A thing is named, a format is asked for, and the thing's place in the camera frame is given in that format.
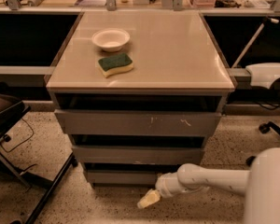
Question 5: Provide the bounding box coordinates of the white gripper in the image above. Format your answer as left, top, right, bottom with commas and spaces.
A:
137, 172, 190, 209

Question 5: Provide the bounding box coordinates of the grey bottom drawer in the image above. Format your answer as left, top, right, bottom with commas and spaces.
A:
83, 169, 181, 187

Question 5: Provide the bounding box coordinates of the grey drawer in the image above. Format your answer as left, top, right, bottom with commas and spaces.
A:
55, 109, 221, 137
83, 169, 181, 187
72, 146, 204, 165

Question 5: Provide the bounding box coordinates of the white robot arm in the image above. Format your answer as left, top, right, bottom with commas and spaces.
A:
137, 147, 280, 224

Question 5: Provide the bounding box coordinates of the grey drawer cabinet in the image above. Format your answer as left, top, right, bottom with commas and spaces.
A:
47, 10, 235, 173

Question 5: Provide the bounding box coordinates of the grey middle drawer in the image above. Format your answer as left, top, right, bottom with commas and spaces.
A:
72, 146, 204, 165

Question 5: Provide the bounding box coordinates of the grey top drawer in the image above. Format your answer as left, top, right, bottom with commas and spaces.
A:
55, 109, 221, 137

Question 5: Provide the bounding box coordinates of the green yellow sponge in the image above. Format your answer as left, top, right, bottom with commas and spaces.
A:
98, 53, 133, 77

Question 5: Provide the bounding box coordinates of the white bowl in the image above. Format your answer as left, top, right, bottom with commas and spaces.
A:
91, 28, 130, 52

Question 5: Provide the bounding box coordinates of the white chair armrest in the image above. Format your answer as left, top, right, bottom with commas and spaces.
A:
245, 63, 280, 89

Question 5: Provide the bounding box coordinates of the black chair left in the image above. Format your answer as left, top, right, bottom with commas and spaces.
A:
0, 82, 77, 224

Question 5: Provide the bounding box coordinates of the white stick tool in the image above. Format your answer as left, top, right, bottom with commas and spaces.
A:
231, 17, 280, 68

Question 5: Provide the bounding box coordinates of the black floor cable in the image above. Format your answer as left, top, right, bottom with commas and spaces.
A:
0, 118, 35, 154

